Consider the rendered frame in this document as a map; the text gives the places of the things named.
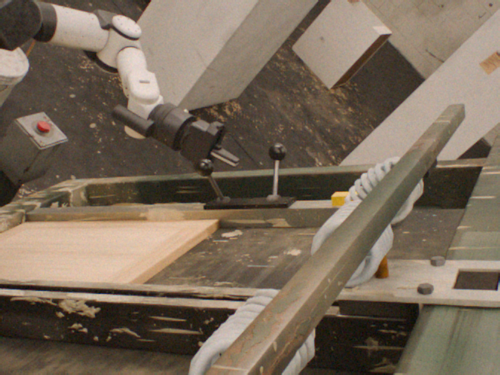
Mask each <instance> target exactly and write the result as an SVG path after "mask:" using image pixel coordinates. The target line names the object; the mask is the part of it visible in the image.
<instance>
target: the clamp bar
mask: <svg viewBox="0 0 500 375"><path fill-rule="evenodd" d="M394 165H395V164H393V163H392V162H387V163H385V164H376V166H375V168H370V169H369V171H368V172H367V173H364V174H362V176H361V179H357V180H356V182H355V185H354V187H351V188H350V190H349V193H350V194H348V195H347V196H346V197H345V201H346V203H347V202H350V201H351V200H353V201H356V200H360V201H362V200H363V199H364V198H365V197H366V196H367V195H368V194H369V193H370V192H371V191H372V190H373V189H374V187H375V185H376V184H377V183H379V182H380V181H381V180H382V178H383V177H384V176H385V175H384V174H383V172H382V171H381V170H383V171H384V172H385V174H387V172H388V171H389V170H391V168H392V167H393V166H394ZM374 175H375V176H376V177H375V176H374ZM367 179H368V180H369V181H368V180H367ZM360 185H362V187H360ZM355 192H357V193H355ZM461 271H470V272H498V273H499V275H500V261H470V260H460V261H449V260H445V257H441V256H434V257H432V258H431V260H401V259H387V255H385V256H384V258H383V259H382V261H381V263H380V265H379V267H377V270H376V272H375V273H374V274H373V276H372V277H371V278H370V279H369V281H367V282H364V283H361V285H358V286H356V287H345V288H344V289H343V290H342V291H341V292H340V293H339V294H338V297H337V298H336V300H335V301H334V302H333V304H332V305H331V306H330V308H328V311H326V313H325V314H324V316H323V317H322V319H321V321H320V322H319V323H318V325H317V327H315V338H314V350H315V352H314V357H313V358H312V359H311V360H310V361H309V362H308V363H307V365H309V366H318V367H326V368H341V369H349V371H364V372H373V373H381V374H393V373H394V371H395V368H396V366H397V363H398V361H399V359H400V355H401V353H402V352H403V351H404V348H405V346H406V342H407V341H408V338H409V336H410V334H411V330H412V328H413V326H414V324H415V323H416V321H417V317H418V316H419V314H420V310H419V303H421V304H447V305H462V306H480V307H500V279H499V286H498V290H497V291H491V290H469V289H454V287H455V283H456V280H457V278H458V275H459V274H460V273H461ZM258 290H261V289H242V288H223V287H203V286H166V285H148V284H129V283H110V282H91V281H53V280H34V279H15V278H0V336H15V337H23V338H31V339H47V340H55V341H64V342H79V343H87V344H102V345H103V346H111V347H126V348H135V349H142V350H158V351H166V352H174V353H189V354H197V353H198V351H199V350H200V348H201V347H202V345H203V344H204V343H205V342H206V341H207V340H208V339H209V338H210V337H211V336H212V335H213V334H214V331H215V330H217V329H219V328H220V326H221V325H222V324H224V323H226V320H227V319H228V317H229V316H231V315H234V314H235V312H236V311H237V310H238V307H241V306H244V305H245V303H246V302H247V300H248V299H250V298H253V297H254V295H255V294H256V292H257V291H258Z"/></svg>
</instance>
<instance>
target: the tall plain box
mask: <svg viewBox="0 0 500 375"><path fill-rule="evenodd" d="M317 3H318V0H152V1H151V2H150V4H149V6H148V7H147V9H146V10H145V11H144V12H143V13H142V16H141V18H140V19H139V20H138V22H137V23H136V24H137V25H138V26H139V28H140V29H141V36H140V37H139V42H140V45H141V50H142V53H143V55H144V56H145V58H146V61H147V70H148V71H149V72H152V73H154V74H155V77H156V82H158V87H159V91H160V95H161V96H162V97H163V102H164V104H166V103H172V104H173V105H175V106H177V107H179V108H180V109H183V110H185V109H186V110H192V109H198V108H202V107H205V106H212V105H215V104H219V103H224V102H228V100H229V99H232V98H236V97H238V96H239V95H240V94H241V92H243V91H244V90H245V89H246V87H247V85H248V84H249V83H250V82H251V81H252V80H253V78H254V77H256V75H257V73H258V72H259V71H260V70H261V68H262V67H264V65H265V64H266V62H268V61H269V59H270V58H271V57H272V56H273V55H274V53H275V52H276V50H277V49H278V48H279V47H281V46H282V44H283V43H284V42H285V41H286V38H287V37H288V36H289V35H290V34H291V33H292V32H293V31H294V29H296V28H297V26H298V24H299V23H300V22H301V20H302V19H304V18H305V17H306V15H307V14H308V13H309V11H310V10H311V9H312V8H313V6H314V5H315V4H317Z"/></svg>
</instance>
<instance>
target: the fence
mask: <svg viewBox="0 0 500 375"><path fill-rule="evenodd" d="M203 205H204V204H176V205H116V206H86V207H55V208H37V209H35V210H32V211H31V212H29V213H26V214H25V216H26V220H27V222H38V221H100V220H163V219H219V223H220V228H236V227H322V226H323V225H324V224H325V223H326V221H327V220H328V219H330V218H331V216H333V215H334V214H335V212H337V211H338V209H339V208H340V207H343V206H333V205H332V200H327V201H297V202H295V203H294V204H292V205H290V206H289V207H288V208H247V209H208V210H204V209H203Z"/></svg>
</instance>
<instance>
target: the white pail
mask: <svg viewBox="0 0 500 375"><path fill-rule="evenodd" d="M35 44H36V40H35V41H33V43H32V45H31V47H30V48H29V50H28V52H27V54H26V56H25V54H24V53H23V50H21V49H20V48H17V49H15V50H14V51H13V52H11V51H7V50H4V49H0V108H1V106H2V104H3V103H4V102H5V99H6V98H7V96H8V95H9V94H10V93H11V91H12V90H13V87H14V86H15V85H16V84H17V83H19V82H20V81H21V80H22V79H23V78H24V76H25V75H26V73H27V71H28V67H29V65H28V59H27V57H28V55H29V53H30V52H31V49H32V47H33V45H35Z"/></svg>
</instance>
